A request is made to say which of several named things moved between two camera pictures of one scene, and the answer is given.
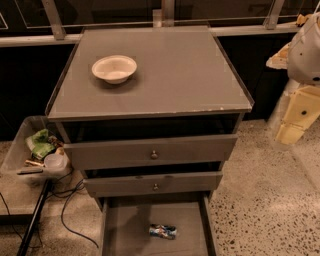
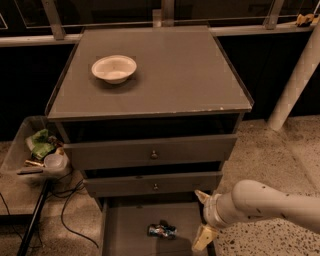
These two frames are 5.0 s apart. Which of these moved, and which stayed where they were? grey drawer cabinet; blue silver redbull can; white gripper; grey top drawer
Moved: white gripper
Stayed: grey top drawer; blue silver redbull can; grey drawer cabinet
